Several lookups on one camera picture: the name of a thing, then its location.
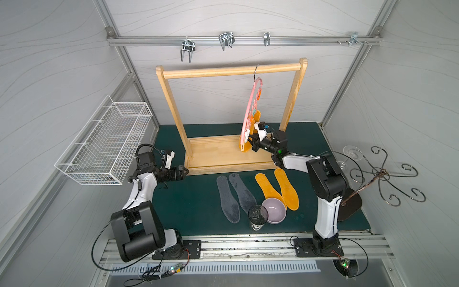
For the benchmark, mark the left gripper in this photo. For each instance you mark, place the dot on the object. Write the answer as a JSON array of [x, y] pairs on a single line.
[[175, 173]]

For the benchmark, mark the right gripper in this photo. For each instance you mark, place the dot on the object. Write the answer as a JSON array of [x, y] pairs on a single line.
[[256, 142]]

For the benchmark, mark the yellow insole back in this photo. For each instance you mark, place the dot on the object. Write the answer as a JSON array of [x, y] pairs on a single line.
[[247, 130]]

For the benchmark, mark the yellow insole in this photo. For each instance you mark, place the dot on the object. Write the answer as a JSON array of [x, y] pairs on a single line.
[[268, 190], [247, 130], [289, 194]]

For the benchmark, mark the wooden clothes rack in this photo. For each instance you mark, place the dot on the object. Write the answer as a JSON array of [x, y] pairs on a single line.
[[222, 154]]

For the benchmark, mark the pink clip hanger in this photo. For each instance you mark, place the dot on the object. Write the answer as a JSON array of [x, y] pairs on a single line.
[[254, 97]]

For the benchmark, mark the dark navy insole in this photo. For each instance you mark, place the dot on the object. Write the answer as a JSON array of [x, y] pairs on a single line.
[[246, 198], [229, 205]]

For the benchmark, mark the yellow insole front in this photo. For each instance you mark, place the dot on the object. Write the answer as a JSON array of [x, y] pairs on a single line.
[[289, 194]]

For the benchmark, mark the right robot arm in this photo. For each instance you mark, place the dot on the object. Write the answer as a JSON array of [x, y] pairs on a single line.
[[327, 181]]

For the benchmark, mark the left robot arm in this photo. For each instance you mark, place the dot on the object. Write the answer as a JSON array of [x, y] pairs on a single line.
[[137, 228]]

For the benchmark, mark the yellow insole rearmost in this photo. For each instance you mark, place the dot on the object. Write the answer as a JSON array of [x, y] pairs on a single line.
[[256, 117]]

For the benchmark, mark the purple bowl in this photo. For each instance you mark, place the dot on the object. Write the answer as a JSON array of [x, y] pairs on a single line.
[[276, 210]]

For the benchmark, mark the hanging wine glass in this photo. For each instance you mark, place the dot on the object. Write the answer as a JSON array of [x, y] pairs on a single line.
[[353, 152]]

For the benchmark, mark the metal glass holder stand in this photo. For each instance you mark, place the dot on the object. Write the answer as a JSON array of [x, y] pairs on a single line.
[[364, 174]]

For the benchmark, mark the small metal hook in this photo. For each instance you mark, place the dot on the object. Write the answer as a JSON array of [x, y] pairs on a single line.
[[267, 39]]

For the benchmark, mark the metal loop hook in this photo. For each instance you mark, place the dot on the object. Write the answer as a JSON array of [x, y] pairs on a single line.
[[226, 39]]

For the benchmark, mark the white vented strip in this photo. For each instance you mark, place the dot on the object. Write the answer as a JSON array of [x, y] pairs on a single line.
[[227, 268]]

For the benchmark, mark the metal double hook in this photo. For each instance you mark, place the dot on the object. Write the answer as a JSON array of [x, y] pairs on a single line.
[[188, 48]]

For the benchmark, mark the metal corner hook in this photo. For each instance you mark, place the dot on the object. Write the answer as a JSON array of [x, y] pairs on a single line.
[[353, 40]]

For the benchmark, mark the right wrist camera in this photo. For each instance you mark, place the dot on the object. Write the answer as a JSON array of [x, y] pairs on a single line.
[[261, 130]]

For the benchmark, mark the white wire basket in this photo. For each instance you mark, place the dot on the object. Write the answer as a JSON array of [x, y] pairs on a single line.
[[103, 150]]

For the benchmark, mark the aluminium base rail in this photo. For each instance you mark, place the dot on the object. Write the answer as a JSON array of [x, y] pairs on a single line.
[[280, 246]]

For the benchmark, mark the aluminium top rail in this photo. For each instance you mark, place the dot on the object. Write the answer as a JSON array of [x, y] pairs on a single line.
[[247, 41]]

